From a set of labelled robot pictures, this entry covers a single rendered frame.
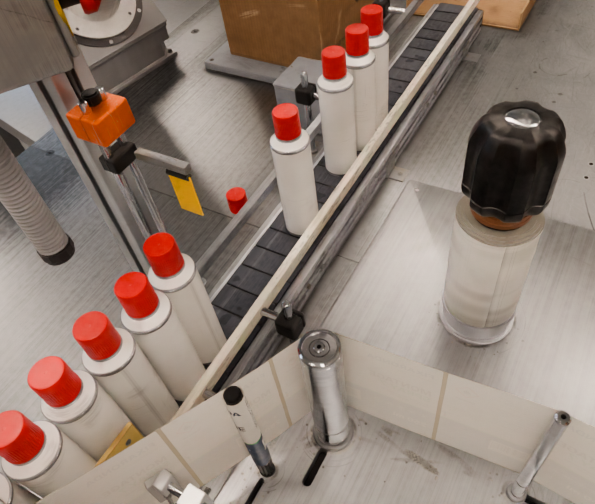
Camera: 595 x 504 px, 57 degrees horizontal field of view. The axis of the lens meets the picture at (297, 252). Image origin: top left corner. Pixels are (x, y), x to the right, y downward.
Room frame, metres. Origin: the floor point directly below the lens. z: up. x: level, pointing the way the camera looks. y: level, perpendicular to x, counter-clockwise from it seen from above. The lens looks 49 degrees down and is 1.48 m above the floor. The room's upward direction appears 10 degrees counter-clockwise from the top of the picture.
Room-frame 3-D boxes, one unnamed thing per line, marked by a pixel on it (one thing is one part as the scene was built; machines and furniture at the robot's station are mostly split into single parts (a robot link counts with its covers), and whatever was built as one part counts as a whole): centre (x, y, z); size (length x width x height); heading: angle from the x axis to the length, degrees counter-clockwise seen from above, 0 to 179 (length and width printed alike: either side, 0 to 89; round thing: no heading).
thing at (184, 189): (0.44, 0.10, 1.09); 0.03 x 0.01 x 0.06; 52
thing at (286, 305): (0.38, 0.02, 0.89); 0.03 x 0.03 x 0.12; 52
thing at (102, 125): (0.45, 0.14, 1.05); 0.10 x 0.04 x 0.33; 52
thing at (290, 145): (0.56, -0.02, 0.98); 0.05 x 0.05 x 0.20
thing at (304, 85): (0.77, -0.08, 0.91); 0.07 x 0.03 x 0.16; 52
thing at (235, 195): (0.67, 0.08, 0.85); 0.03 x 0.03 x 0.03
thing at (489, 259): (0.36, -0.21, 1.03); 0.09 x 0.09 x 0.30
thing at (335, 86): (0.67, -0.10, 0.98); 0.05 x 0.05 x 0.20
